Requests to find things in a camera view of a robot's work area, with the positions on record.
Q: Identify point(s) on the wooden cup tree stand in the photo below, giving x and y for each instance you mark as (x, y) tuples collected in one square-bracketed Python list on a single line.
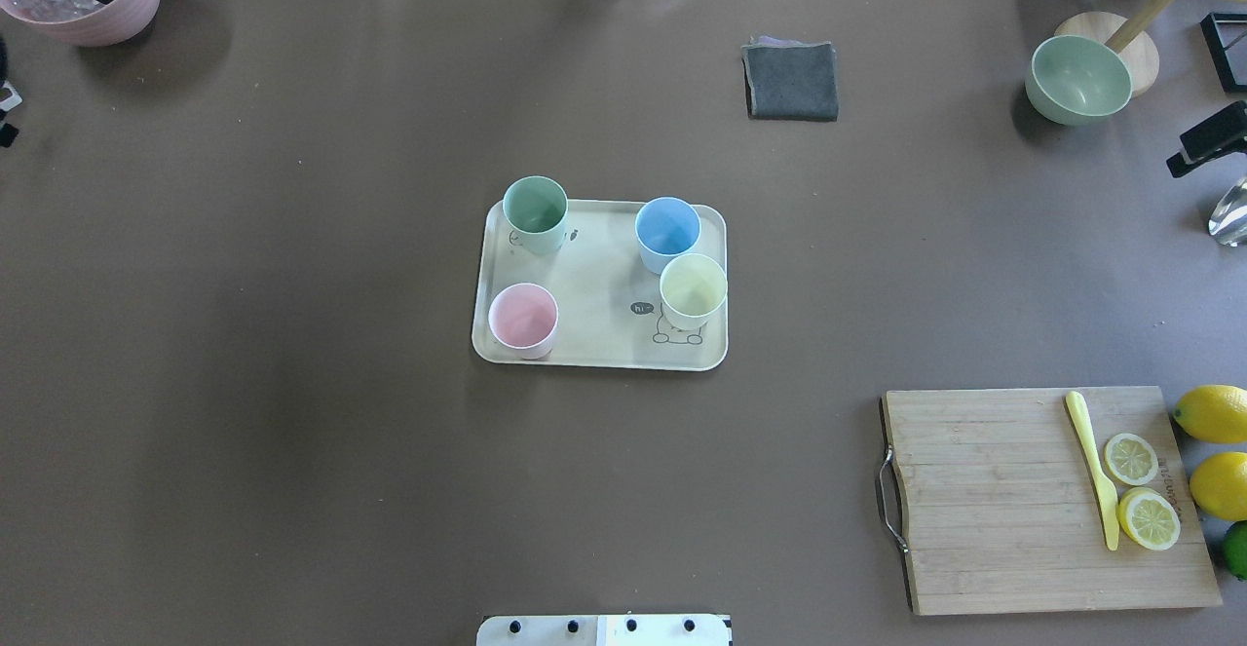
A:
[(1128, 38)]

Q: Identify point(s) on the lemon half right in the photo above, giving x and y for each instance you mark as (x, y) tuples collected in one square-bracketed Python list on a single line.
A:
[(1129, 459)]

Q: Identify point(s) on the lemon half left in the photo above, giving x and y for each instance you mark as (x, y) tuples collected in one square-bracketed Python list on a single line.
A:
[(1148, 519)]

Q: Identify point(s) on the whole yellow lemon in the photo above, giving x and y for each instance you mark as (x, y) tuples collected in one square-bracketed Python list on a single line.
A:
[(1218, 486), (1213, 413)]

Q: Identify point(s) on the green lime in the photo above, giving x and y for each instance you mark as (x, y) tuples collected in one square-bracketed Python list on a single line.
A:
[(1234, 550)]

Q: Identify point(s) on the wooden cutting board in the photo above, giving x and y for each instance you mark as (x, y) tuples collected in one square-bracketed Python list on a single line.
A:
[(997, 513)]

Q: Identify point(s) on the mint green bowl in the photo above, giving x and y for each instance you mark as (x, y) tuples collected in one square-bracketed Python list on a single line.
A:
[(1074, 81)]

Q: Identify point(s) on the yellow plastic knife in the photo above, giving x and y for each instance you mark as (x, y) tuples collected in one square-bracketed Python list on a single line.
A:
[(1105, 491)]

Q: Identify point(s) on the green cup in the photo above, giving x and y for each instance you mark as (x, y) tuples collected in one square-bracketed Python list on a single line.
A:
[(536, 209)]

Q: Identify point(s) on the whole yellow lemon left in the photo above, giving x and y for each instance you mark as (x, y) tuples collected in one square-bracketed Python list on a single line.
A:
[(1218, 486)]

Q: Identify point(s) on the beige serving tray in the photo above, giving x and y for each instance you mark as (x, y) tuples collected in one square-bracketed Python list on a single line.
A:
[(609, 307)]

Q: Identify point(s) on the cream yellow cup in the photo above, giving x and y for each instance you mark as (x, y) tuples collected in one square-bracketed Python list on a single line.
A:
[(692, 288)]

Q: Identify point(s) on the pink cup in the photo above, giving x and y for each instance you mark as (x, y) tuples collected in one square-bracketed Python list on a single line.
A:
[(523, 317)]

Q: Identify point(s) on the lemon half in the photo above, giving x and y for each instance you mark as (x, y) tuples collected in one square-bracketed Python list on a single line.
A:
[(1148, 519), (1129, 459)]

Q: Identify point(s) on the whole yellow lemon right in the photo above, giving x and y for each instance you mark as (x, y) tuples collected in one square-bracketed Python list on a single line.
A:
[(1213, 413)]

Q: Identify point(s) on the grey folded cloth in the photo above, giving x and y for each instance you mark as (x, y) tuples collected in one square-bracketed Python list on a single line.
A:
[(789, 80)]

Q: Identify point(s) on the blue cup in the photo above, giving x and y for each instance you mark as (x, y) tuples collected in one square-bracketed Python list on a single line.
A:
[(665, 228)]

